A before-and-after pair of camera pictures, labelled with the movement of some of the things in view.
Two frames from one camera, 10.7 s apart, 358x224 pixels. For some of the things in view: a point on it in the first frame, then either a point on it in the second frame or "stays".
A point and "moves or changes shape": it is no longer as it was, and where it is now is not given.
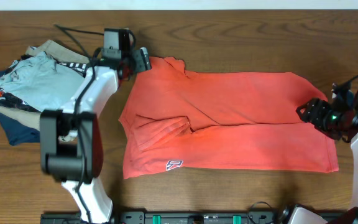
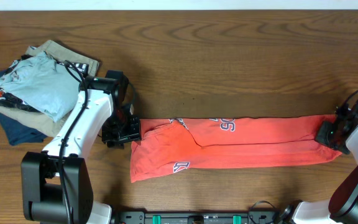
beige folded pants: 33,119 stays
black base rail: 173,217 stays
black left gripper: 141,60 -> 122,134
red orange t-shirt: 174,120 moves or changes shape
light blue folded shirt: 41,83 stays
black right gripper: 310,111 -> 328,135
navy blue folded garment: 18,133 stays
